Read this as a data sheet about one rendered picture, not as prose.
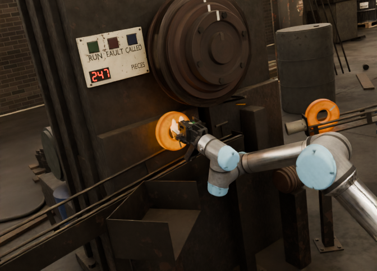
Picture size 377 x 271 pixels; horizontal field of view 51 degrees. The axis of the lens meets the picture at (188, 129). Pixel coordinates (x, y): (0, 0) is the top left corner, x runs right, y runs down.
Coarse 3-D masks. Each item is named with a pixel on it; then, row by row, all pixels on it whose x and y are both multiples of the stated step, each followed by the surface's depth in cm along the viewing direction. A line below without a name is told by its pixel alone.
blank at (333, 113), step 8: (312, 104) 183; (320, 104) 182; (328, 104) 183; (312, 112) 183; (328, 112) 185; (336, 112) 184; (312, 120) 184; (328, 120) 185; (312, 128) 185; (328, 128) 186
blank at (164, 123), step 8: (168, 112) 157; (176, 112) 157; (160, 120) 155; (168, 120) 155; (176, 120) 157; (160, 128) 154; (168, 128) 156; (160, 136) 154; (168, 136) 156; (160, 144) 157; (168, 144) 156; (176, 144) 159; (184, 144) 161
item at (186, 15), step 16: (192, 0) 148; (208, 0) 152; (224, 0) 157; (176, 16) 145; (192, 16) 147; (240, 16) 162; (176, 32) 146; (176, 48) 146; (176, 64) 148; (176, 80) 151; (192, 80) 151; (208, 96) 159
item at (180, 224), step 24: (144, 192) 142; (168, 192) 140; (192, 192) 137; (120, 216) 127; (144, 216) 141; (168, 216) 139; (192, 216) 136; (120, 240) 120; (144, 240) 117; (168, 240) 114; (168, 264) 134
